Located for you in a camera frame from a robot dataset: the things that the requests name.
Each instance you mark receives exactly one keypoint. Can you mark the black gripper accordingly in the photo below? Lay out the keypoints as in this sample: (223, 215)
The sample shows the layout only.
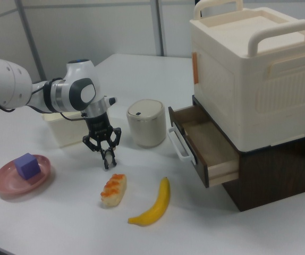
(98, 125)

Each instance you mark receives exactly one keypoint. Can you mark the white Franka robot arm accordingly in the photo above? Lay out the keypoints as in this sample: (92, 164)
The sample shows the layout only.
(9, 79)

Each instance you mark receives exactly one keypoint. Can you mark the toy sushi with orange roe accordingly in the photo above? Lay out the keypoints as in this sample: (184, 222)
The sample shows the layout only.
(114, 190)

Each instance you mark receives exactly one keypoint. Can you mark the yellow toy banana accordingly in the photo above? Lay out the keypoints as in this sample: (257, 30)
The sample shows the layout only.
(159, 204)

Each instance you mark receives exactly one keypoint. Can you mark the dark wooden drawer cabinet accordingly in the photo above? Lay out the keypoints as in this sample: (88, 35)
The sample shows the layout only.
(274, 175)

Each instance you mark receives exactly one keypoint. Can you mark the white rectangular plastic container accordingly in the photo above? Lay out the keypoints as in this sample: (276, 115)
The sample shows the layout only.
(67, 132)

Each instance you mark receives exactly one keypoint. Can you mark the cream mini trash can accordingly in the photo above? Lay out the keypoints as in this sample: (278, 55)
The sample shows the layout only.
(147, 125)

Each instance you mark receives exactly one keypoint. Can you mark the purple cube block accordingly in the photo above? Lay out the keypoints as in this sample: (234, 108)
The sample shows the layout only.
(27, 166)

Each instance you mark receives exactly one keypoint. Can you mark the pink plastic plate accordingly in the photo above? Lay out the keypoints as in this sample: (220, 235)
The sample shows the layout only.
(9, 183)

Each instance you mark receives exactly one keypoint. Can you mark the orange box latch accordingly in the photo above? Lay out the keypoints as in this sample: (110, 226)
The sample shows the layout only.
(195, 67)

